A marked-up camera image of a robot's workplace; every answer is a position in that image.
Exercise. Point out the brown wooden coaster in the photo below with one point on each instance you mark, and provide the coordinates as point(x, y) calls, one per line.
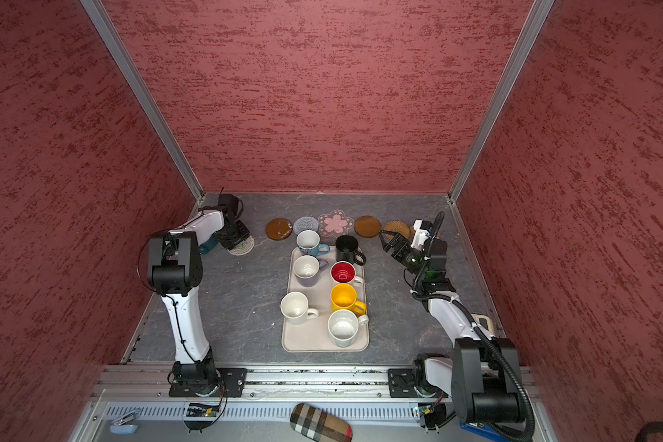
point(367, 226)

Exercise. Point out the pink flower coaster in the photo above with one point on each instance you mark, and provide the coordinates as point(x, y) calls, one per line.
point(335, 224)

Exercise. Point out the white mug front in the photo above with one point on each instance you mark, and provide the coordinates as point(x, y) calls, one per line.
point(343, 327)

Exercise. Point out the beige serving tray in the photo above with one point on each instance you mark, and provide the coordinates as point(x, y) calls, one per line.
point(312, 336)

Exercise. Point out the dark glossy brown coaster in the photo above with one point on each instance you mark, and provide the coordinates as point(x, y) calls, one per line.
point(279, 229)

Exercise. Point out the blue floral mug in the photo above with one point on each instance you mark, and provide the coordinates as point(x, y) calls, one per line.
point(309, 244)

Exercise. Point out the plaid glasses case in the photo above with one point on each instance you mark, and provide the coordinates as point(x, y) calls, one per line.
point(317, 425)

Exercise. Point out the white mug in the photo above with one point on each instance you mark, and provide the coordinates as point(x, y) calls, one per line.
point(343, 327)
point(295, 308)

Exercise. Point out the grey round coaster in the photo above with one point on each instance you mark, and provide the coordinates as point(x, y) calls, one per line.
point(306, 223)

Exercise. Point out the white patterned round coaster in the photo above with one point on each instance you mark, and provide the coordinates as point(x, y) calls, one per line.
point(243, 248)

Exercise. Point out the lavender mug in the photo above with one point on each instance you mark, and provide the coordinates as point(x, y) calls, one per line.
point(307, 270)

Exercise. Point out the aluminium rail frame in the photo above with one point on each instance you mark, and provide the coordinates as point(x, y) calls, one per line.
point(357, 394)

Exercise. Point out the red interior mug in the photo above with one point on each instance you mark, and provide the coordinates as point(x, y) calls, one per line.
point(346, 273)

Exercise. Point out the small stapler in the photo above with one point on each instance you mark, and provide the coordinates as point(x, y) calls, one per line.
point(125, 425)

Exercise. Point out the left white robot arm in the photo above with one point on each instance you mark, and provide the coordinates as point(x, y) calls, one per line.
point(174, 272)

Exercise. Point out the yellow mug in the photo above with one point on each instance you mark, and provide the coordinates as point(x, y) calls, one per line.
point(344, 297)

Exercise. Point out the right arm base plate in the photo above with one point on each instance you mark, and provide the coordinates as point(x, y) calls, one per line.
point(402, 384)

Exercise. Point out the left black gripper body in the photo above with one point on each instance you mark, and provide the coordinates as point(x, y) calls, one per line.
point(233, 234)

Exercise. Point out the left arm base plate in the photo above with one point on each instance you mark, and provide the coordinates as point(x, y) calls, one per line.
point(226, 381)

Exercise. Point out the blue tool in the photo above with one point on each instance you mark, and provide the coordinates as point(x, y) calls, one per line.
point(483, 431)

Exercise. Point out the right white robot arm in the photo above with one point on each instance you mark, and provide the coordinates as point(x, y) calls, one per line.
point(482, 378)

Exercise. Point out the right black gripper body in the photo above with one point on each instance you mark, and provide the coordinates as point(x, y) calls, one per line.
point(410, 257)

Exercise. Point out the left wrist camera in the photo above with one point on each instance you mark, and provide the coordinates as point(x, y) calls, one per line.
point(230, 205)

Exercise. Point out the beige calculator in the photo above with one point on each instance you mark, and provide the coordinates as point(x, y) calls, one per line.
point(486, 323)

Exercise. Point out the black mug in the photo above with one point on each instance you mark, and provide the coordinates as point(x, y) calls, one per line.
point(347, 250)

